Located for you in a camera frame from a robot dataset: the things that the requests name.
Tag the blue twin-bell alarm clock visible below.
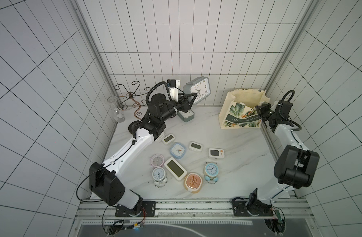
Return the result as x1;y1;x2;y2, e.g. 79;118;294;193
204;163;219;184

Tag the white twin-bell alarm clock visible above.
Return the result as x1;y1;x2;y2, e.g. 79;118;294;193
152;167;168;188

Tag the large white digital clock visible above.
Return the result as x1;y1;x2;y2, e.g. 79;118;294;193
164;157;187;181

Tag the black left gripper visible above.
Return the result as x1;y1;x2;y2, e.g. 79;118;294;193
161;91;198;120

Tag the copper jewelry stand dark base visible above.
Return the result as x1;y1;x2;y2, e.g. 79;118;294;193
114;81;151;124

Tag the pink round alarm clock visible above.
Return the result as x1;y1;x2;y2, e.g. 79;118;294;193
150;154;165;168

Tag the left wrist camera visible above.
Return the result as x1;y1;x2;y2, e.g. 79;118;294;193
167;79;181;101

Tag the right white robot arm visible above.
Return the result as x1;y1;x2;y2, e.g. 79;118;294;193
231;100;320;217

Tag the floral canvas tote bag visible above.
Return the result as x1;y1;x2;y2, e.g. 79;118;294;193
218;88;270;129

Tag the green rectangular alarm clock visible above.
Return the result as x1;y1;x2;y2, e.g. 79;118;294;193
177;110;195;122

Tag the blue square alarm clock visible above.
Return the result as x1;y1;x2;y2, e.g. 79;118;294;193
170;142;186;160

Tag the large grey-green alarm clock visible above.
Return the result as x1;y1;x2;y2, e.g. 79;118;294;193
183;76;211;105

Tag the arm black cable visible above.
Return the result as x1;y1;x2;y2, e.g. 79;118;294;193
145;81;170;104
280;89;303;131

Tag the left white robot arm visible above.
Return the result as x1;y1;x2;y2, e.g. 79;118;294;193
89;93;197;214

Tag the small white digital clock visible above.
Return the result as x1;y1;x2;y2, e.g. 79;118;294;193
162;134;176;145

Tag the clear wine glass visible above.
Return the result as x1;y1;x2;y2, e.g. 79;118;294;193
106;95;126;123

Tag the white orange digital timer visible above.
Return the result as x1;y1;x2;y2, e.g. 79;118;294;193
208;148;225;160

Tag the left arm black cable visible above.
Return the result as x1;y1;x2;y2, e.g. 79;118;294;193
145;81;170;104

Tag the orange cream round clock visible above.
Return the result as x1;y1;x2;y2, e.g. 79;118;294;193
183;172;203;193

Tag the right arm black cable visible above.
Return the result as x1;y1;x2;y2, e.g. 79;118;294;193
280;89;303;131

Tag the aluminium mounting rail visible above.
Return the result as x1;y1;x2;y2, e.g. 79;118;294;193
76;198;313;221

